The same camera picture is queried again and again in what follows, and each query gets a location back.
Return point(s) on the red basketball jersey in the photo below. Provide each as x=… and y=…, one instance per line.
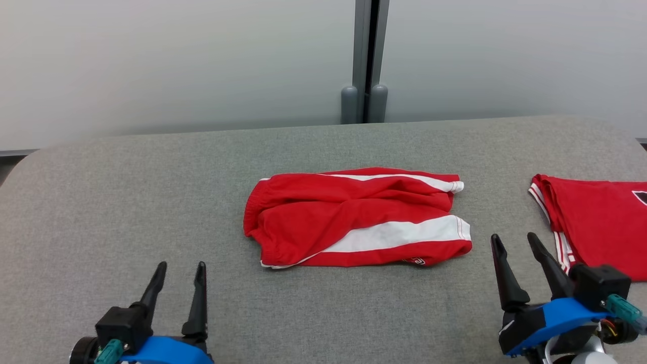
x=596, y=222

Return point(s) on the red shorts white stripe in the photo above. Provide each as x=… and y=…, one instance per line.
x=328, y=212

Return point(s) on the left gripper body blue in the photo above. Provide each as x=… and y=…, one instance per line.
x=172, y=351

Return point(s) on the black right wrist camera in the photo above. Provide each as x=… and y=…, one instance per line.
x=599, y=283

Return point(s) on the right gripper body blue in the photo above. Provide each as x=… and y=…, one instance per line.
x=556, y=316

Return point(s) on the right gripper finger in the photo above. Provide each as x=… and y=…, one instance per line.
x=553, y=270
x=508, y=283

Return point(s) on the grey aluminium partition post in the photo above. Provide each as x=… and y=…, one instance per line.
x=360, y=50

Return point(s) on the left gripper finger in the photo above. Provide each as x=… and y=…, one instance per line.
x=199, y=308
x=155, y=290

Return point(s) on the white grey right arm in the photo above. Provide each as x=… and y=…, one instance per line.
x=589, y=358

